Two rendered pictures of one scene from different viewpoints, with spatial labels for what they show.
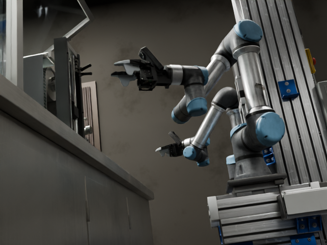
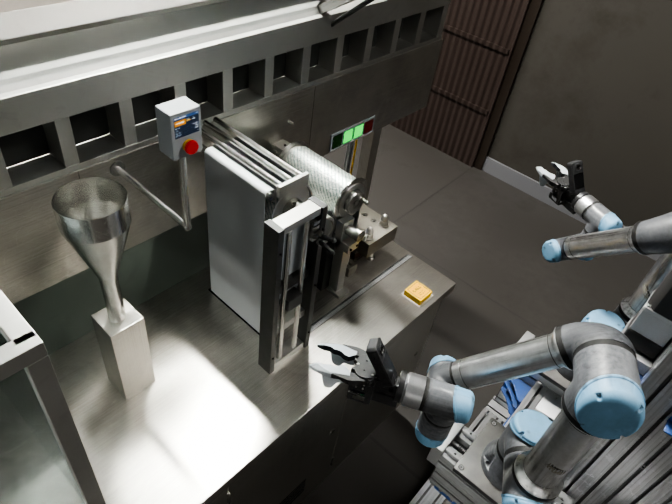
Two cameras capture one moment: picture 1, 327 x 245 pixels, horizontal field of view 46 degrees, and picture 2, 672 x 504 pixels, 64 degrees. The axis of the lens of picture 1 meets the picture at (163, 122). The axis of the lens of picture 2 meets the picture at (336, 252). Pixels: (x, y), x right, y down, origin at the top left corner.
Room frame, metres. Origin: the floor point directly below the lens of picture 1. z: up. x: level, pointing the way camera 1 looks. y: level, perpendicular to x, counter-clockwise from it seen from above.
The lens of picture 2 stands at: (0.60, -0.23, 2.23)
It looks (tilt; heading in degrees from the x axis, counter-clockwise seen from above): 42 degrees down; 31
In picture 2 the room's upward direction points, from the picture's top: 9 degrees clockwise
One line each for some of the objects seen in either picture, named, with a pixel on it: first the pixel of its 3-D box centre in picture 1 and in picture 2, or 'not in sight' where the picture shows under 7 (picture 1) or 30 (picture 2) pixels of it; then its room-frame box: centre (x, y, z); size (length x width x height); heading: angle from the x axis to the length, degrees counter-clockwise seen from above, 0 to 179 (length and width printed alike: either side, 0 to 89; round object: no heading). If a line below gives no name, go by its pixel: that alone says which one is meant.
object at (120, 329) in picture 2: not in sight; (116, 312); (1.04, 0.61, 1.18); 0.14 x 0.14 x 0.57
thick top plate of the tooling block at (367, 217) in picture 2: not in sight; (340, 213); (1.94, 0.57, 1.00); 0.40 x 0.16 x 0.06; 84
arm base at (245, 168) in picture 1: (251, 169); (513, 458); (1.56, -0.33, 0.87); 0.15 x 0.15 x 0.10
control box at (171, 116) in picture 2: not in sight; (182, 130); (1.20, 0.51, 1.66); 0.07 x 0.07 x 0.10; 84
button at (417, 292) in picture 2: not in sight; (417, 292); (1.88, 0.18, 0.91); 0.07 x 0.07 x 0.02; 84
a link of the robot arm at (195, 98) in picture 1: (194, 101); (435, 417); (1.36, -0.13, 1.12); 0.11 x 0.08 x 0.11; 21
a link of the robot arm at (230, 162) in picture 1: (238, 166); (599, 334); (2.06, -0.37, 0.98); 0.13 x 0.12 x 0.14; 150
